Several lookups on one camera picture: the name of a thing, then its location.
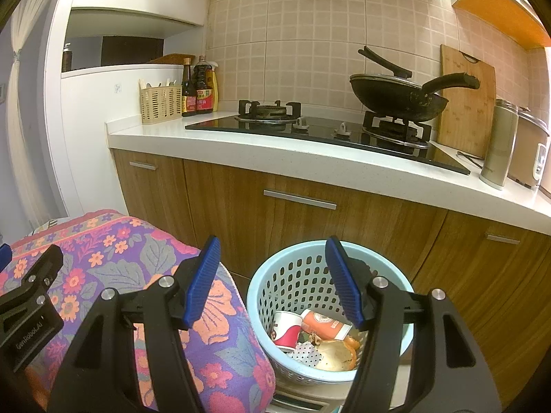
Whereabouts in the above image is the black wok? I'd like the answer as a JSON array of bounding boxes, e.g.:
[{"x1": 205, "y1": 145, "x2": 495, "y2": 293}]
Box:
[{"x1": 350, "y1": 72, "x2": 480, "y2": 123}]

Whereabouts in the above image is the wooden cutting board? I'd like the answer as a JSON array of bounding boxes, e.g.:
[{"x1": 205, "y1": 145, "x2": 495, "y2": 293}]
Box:
[{"x1": 437, "y1": 44, "x2": 497, "y2": 160}]

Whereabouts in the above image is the light blue plastic basket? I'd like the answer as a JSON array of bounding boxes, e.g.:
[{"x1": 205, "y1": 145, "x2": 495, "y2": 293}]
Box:
[{"x1": 247, "y1": 240, "x2": 415, "y2": 385}]

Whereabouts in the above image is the white polka-dot paper packet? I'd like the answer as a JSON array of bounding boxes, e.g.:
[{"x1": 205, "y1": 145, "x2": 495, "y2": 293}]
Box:
[{"x1": 286, "y1": 340, "x2": 323, "y2": 364}]

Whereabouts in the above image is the white curtain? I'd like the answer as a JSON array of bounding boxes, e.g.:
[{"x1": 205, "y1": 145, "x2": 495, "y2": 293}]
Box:
[{"x1": 4, "y1": 0, "x2": 56, "y2": 233}]

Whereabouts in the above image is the black glass gas stove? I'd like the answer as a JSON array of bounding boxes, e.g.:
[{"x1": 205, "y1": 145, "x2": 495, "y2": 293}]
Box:
[{"x1": 185, "y1": 100, "x2": 472, "y2": 176}]

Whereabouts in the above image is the purple floral tablecloth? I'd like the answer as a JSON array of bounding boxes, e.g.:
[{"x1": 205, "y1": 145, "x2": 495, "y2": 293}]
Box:
[{"x1": 0, "y1": 210, "x2": 276, "y2": 413}]

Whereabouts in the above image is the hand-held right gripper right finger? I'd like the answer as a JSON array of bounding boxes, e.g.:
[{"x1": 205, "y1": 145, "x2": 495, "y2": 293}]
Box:
[{"x1": 325, "y1": 236, "x2": 504, "y2": 413}]

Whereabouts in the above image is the steel thermos flask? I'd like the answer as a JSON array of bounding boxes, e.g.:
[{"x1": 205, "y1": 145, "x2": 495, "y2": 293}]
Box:
[{"x1": 480, "y1": 99, "x2": 519, "y2": 191}]

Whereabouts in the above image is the rice cooker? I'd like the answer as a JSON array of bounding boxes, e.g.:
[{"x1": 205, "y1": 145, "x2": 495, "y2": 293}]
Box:
[{"x1": 508, "y1": 107, "x2": 551, "y2": 190}]

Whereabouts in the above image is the red paper cup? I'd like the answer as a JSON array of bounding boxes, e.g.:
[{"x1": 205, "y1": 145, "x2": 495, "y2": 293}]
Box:
[{"x1": 272, "y1": 310, "x2": 304, "y2": 352}]

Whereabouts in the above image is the kitchen counter with wooden cabinets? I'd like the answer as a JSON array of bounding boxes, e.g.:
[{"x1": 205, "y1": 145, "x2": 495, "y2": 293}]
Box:
[{"x1": 105, "y1": 112, "x2": 551, "y2": 396}]

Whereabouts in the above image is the orange wall cabinet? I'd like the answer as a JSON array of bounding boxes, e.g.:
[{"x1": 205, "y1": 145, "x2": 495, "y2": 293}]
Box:
[{"x1": 452, "y1": 0, "x2": 551, "y2": 48}]

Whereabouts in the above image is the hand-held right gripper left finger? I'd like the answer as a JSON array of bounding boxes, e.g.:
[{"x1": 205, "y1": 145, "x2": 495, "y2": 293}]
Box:
[{"x1": 46, "y1": 235, "x2": 221, "y2": 413}]

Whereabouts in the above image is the slim dark sauce bottle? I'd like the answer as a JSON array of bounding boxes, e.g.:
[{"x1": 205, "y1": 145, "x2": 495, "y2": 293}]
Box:
[{"x1": 181, "y1": 58, "x2": 197, "y2": 117}]

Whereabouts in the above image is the large orange fruit peel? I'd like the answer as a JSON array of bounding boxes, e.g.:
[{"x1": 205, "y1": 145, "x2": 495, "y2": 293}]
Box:
[{"x1": 316, "y1": 339, "x2": 358, "y2": 371}]

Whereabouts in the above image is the black wok lid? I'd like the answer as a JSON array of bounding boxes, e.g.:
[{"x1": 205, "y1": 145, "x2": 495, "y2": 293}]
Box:
[{"x1": 351, "y1": 46, "x2": 425, "y2": 91}]

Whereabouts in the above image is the wide dark sauce bottle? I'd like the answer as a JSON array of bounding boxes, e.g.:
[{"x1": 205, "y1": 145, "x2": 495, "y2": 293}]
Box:
[{"x1": 194, "y1": 55, "x2": 215, "y2": 115}]

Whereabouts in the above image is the white plastic stand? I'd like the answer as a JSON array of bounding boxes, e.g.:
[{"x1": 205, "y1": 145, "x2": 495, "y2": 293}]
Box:
[{"x1": 271, "y1": 379, "x2": 345, "y2": 413}]

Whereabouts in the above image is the orange paper cup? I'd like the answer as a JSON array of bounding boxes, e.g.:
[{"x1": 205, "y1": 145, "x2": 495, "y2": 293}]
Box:
[{"x1": 300, "y1": 308, "x2": 353, "y2": 341}]

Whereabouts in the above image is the beige plastic utensil basket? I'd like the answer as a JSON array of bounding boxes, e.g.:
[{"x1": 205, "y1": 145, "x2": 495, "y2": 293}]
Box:
[{"x1": 138, "y1": 78, "x2": 184, "y2": 125}]

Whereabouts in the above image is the dark utensil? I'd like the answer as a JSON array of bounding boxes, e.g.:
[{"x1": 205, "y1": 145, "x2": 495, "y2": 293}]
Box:
[{"x1": 456, "y1": 150, "x2": 485, "y2": 168}]

